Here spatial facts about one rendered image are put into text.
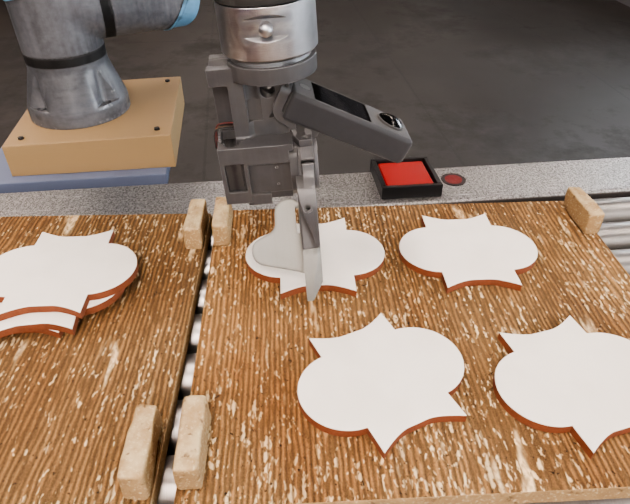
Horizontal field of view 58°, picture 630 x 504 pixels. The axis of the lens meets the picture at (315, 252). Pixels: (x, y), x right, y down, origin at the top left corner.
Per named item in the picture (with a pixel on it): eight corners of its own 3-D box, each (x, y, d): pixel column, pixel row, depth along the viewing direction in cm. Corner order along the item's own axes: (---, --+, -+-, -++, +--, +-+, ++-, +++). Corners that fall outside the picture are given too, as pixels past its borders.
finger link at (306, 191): (300, 247, 51) (291, 150, 50) (319, 245, 51) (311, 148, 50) (299, 250, 46) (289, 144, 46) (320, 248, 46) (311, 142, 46)
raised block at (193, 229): (193, 218, 63) (189, 197, 61) (209, 218, 63) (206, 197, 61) (185, 251, 58) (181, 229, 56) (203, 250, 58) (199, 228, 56)
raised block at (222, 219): (217, 215, 63) (214, 194, 61) (234, 215, 63) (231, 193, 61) (212, 247, 58) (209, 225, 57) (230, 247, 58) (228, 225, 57)
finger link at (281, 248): (259, 304, 51) (249, 202, 50) (324, 298, 51) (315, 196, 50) (255, 310, 48) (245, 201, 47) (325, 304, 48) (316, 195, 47)
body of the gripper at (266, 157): (233, 169, 55) (211, 43, 47) (322, 162, 55) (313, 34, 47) (228, 213, 49) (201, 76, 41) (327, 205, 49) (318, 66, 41)
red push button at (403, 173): (376, 172, 75) (377, 162, 74) (420, 169, 75) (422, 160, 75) (386, 196, 70) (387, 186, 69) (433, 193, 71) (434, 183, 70)
